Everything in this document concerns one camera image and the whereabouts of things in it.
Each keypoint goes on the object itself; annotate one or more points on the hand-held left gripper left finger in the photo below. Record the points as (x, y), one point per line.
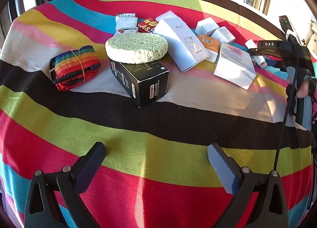
(89, 166)

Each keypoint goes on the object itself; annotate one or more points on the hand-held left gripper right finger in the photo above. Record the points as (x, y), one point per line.
(223, 168)

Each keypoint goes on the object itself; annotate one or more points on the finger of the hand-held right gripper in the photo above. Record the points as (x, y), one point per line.
(256, 51)

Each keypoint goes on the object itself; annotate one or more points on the small white tube box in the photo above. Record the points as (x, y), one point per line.
(258, 61)

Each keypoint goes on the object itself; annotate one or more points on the orange tissue packet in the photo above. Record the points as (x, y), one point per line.
(210, 46)

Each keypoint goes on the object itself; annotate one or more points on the tall white box gold print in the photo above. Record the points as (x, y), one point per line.
(180, 42)

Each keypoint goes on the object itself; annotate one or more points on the black cardboard box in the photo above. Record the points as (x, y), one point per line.
(146, 79)

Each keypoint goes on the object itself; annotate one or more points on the red tissue packet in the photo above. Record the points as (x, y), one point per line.
(147, 25)

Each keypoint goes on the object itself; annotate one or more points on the round green sponge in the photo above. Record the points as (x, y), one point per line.
(136, 47)

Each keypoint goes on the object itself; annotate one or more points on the white printed packet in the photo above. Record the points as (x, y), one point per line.
(126, 15)

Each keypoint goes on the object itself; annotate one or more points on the person's right hand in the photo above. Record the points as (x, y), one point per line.
(305, 88)

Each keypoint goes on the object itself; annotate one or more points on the striped colourful tablecloth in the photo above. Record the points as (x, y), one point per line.
(158, 134)

